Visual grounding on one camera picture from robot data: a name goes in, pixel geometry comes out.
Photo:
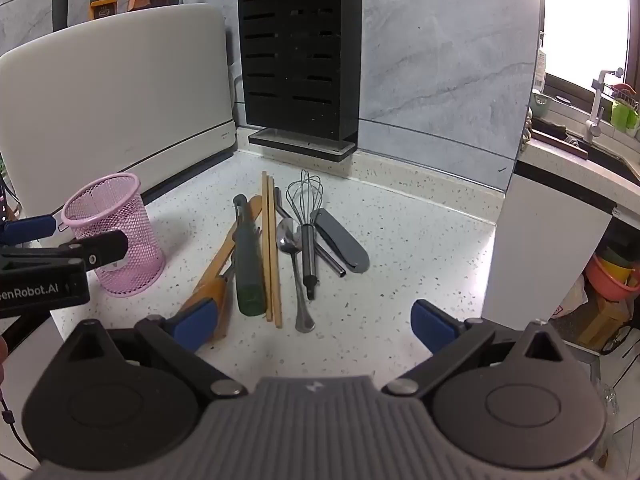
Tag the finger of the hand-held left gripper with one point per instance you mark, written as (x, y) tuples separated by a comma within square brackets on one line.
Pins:
[(102, 249), (30, 228)]

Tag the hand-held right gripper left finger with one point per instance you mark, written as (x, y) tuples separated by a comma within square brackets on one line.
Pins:
[(196, 321)]

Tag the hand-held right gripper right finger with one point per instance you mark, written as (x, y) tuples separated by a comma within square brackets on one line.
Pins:
[(432, 325)]

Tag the pink mesh cup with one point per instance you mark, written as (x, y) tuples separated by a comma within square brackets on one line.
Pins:
[(125, 240)]

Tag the wooden chopstick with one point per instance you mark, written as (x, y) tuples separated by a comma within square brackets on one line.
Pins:
[(274, 265), (265, 240)]

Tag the grey kitchen tool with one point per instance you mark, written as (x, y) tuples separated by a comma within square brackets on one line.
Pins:
[(346, 245)]

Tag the steel spoon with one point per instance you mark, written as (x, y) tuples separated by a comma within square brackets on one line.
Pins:
[(287, 241)]

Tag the steel whisk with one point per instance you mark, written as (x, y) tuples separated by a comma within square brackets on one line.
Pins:
[(307, 247)]

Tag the white cabinet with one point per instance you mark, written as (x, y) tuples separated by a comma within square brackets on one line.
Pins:
[(550, 240)]

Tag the white countertop appliance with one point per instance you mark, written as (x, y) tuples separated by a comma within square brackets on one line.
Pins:
[(125, 85)]

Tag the cardboard box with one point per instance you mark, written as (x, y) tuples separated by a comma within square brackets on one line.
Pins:
[(605, 320)]

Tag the pink plastic basin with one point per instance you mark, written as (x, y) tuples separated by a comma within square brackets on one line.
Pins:
[(610, 277)]

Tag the yellow-green plastic basin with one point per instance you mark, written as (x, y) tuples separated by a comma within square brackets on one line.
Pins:
[(620, 260)]

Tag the black sink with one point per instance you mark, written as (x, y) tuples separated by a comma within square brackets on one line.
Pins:
[(617, 162)]

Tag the white faucet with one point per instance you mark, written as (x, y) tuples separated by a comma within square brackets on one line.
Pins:
[(596, 110)]

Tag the black knife block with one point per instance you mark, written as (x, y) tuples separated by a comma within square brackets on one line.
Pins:
[(300, 50)]

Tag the white bottle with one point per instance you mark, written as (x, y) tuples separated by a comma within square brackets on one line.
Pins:
[(539, 65)]

